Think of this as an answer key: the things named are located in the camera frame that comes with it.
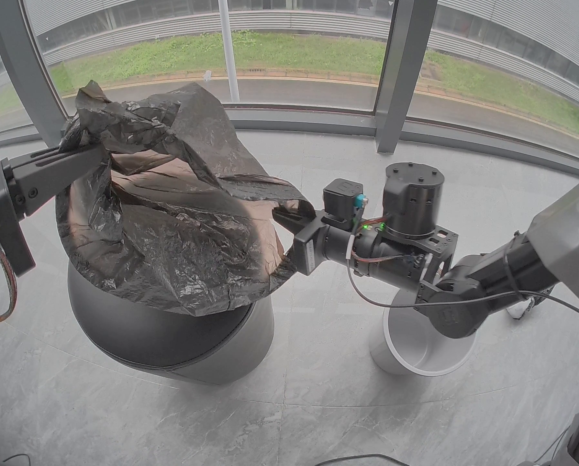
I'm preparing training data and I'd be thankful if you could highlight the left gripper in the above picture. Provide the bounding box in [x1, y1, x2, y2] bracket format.
[0, 141, 111, 277]

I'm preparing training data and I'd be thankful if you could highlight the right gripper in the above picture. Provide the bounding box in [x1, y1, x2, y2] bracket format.
[272, 208, 428, 291]

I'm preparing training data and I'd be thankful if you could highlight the white trash bin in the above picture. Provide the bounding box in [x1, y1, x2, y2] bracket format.
[371, 289, 478, 376]

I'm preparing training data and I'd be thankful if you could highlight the crumpled white paper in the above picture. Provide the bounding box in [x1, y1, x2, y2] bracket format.
[506, 302, 536, 320]

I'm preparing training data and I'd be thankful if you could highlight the black plastic bag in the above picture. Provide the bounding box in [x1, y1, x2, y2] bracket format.
[55, 80, 317, 317]

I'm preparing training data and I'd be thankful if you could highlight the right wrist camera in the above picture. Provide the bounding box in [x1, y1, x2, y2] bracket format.
[321, 178, 369, 228]

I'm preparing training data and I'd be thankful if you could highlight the window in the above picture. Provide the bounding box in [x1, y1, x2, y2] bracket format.
[0, 0, 579, 165]

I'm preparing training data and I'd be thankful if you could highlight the dark grey round chair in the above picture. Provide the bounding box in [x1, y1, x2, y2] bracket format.
[67, 259, 275, 386]

